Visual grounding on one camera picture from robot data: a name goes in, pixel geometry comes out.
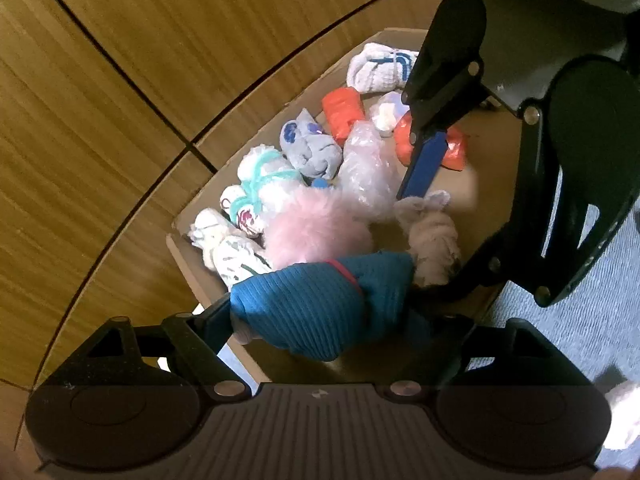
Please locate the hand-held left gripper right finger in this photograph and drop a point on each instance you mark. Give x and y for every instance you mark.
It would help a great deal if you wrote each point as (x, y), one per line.
(450, 355)

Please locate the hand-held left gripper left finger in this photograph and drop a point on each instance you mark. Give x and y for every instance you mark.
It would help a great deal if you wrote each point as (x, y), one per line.
(217, 322)

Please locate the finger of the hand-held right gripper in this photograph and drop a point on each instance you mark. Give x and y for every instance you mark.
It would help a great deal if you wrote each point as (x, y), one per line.
(425, 165)
(500, 255)

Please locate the orange-red plastic bundle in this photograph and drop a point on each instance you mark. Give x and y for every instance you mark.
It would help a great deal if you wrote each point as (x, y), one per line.
(452, 152)

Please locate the clear plastic bundle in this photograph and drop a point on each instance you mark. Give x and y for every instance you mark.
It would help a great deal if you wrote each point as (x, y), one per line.
(367, 170)

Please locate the white green-striped bundle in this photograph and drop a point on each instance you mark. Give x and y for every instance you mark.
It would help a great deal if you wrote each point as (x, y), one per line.
(230, 260)

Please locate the small white cloth bundle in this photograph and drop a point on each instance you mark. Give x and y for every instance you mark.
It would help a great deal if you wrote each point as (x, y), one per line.
(387, 112)

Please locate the light pink fuzzy bundle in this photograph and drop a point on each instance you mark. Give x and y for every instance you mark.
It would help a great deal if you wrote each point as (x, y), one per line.
(432, 240)

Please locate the shallow cardboard box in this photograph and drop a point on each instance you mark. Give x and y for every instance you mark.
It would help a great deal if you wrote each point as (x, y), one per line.
(495, 155)

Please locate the orange cloth bundle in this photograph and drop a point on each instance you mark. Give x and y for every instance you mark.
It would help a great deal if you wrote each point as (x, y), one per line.
(340, 110)

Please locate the teal knit cloth bundle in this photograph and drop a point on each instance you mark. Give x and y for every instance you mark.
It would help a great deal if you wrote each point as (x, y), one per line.
(325, 310)

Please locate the white maroon mint bundle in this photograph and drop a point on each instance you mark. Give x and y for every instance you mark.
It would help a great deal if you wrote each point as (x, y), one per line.
(245, 217)

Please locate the white blue-striped bundle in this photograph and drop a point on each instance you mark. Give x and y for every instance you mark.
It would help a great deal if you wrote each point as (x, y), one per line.
(372, 67)

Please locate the grey blue cloth bundle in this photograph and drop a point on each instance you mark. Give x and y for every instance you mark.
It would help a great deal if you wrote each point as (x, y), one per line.
(310, 152)

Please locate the pink fluffy bundle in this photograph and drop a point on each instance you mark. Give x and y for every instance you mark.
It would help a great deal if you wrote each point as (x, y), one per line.
(315, 230)

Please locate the white teal-tied bundle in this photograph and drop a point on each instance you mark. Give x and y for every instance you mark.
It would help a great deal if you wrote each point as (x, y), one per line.
(270, 165)

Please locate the blue towel mat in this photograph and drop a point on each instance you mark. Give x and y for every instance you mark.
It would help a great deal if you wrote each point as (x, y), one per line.
(550, 345)

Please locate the pink white fuzzy bundle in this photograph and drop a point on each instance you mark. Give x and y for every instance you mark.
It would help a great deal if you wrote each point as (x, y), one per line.
(622, 410)

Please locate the wooden wardrobe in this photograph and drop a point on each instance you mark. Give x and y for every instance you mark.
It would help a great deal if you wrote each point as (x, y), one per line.
(125, 110)

